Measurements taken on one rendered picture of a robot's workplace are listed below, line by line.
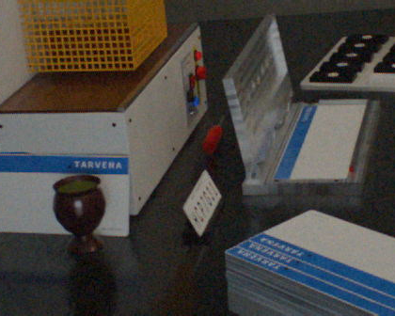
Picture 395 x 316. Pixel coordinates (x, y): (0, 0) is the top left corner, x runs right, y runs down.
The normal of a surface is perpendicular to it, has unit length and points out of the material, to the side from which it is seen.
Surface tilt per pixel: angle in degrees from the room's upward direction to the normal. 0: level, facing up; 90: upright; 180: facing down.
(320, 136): 0
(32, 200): 69
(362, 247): 0
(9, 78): 90
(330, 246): 0
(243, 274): 90
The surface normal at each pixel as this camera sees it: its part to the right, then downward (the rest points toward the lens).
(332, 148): -0.07, -0.93
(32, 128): -0.18, 0.36
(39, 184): -0.25, 0.00
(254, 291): -0.72, 0.29
